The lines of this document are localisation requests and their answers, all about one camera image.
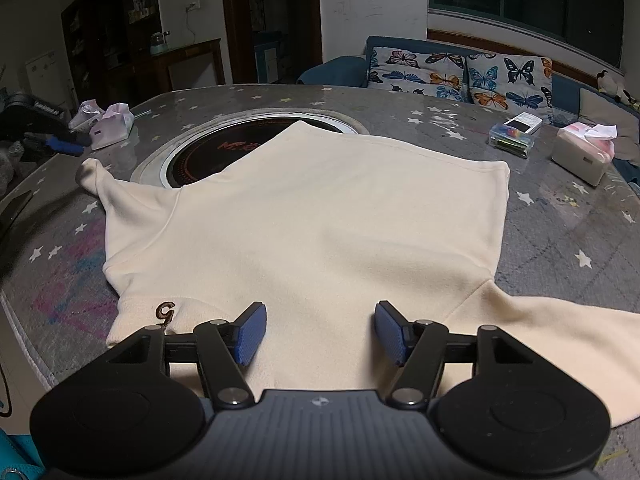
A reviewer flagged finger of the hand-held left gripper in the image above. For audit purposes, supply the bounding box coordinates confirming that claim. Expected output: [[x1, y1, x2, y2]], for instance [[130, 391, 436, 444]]
[[22, 130, 92, 157]]

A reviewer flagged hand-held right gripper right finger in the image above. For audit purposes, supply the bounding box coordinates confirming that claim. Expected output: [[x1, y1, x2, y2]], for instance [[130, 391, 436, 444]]
[[374, 300, 539, 409]]

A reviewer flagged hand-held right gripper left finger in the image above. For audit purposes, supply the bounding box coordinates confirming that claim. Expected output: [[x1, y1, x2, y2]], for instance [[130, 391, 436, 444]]
[[102, 301, 268, 409]]

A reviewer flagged cream sweatshirt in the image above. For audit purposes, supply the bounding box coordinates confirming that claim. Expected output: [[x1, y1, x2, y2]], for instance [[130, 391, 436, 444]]
[[76, 120, 640, 431]]

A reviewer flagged crumpled clear plastic bag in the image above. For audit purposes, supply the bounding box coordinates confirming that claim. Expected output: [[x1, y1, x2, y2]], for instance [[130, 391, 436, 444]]
[[67, 100, 105, 132]]

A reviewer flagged pink tissue pack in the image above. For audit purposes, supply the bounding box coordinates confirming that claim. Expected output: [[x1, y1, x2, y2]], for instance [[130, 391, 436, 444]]
[[90, 102, 136, 151]]

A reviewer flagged dark display cabinet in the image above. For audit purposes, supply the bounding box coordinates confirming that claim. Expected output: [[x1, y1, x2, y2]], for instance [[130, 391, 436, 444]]
[[61, 0, 163, 107]]

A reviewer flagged built-in round induction cooker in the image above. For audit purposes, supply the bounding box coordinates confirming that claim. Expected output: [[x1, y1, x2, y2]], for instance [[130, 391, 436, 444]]
[[131, 107, 371, 191]]

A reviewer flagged wooden sideboard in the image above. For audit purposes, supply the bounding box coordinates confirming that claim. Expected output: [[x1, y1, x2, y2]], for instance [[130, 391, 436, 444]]
[[150, 38, 226, 93]]

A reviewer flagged grey star-print tablecloth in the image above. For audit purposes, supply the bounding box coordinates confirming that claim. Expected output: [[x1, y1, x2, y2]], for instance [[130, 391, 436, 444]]
[[0, 82, 640, 431]]

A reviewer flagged blue white small cabinet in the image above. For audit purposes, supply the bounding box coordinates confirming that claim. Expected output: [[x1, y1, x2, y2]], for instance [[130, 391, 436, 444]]
[[253, 31, 282, 78]]

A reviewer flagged clear box of colourful items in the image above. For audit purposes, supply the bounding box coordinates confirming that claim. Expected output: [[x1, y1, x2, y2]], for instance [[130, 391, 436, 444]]
[[488, 122, 535, 159]]

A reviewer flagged white flat device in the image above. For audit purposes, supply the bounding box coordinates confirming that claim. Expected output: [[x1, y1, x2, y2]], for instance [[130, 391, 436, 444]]
[[502, 114, 543, 136]]

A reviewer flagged white tissue box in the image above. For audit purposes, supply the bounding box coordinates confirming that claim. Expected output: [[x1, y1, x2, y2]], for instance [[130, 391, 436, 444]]
[[551, 122, 618, 187]]

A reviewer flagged butterfly print cushion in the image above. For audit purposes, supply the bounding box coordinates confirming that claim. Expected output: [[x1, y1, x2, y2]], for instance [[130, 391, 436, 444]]
[[367, 46, 468, 102], [466, 52, 555, 111]]

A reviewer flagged teal bag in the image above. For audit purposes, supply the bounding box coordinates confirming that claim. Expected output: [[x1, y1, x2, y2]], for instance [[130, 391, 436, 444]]
[[0, 427, 47, 480]]

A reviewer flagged blue corner sofa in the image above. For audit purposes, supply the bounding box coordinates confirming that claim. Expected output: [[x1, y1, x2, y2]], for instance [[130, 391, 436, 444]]
[[297, 35, 640, 186]]

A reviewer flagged beige cushion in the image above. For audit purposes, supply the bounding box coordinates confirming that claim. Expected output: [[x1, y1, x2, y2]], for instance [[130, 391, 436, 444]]
[[579, 87, 640, 163]]

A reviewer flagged black white plush toy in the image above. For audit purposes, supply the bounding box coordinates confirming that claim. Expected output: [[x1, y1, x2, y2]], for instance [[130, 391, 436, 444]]
[[596, 70, 623, 97]]

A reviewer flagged brown wooden door frame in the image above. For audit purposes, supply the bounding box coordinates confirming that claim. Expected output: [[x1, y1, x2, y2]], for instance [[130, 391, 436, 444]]
[[219, 0, 324, 86]]

